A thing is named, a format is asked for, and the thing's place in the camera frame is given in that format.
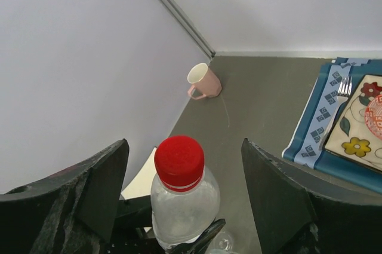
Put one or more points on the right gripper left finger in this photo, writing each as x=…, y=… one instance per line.
x=71, y=211

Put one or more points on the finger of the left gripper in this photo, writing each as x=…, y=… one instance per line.
x=201, y=244
x=134, y=213

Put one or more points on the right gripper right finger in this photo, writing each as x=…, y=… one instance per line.
x=297, y=212

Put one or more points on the red label water bottle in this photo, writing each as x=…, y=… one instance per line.
x=181, y=217

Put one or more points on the red bottle cap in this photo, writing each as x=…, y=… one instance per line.
x=179, y=162

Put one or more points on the clear empty glass bottle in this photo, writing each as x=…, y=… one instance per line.
x=222, y=243

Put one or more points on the blue patterned placemat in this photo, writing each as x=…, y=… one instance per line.
x=304, y=145

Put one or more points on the square floral plate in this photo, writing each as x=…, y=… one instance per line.
x=349, y=137

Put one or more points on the red patterned bowl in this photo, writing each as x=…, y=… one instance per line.
x=373, y=117

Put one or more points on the silver fork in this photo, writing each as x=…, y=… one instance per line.
x=343, y=94

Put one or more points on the pink mug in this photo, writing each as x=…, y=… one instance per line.
x=203, y=82

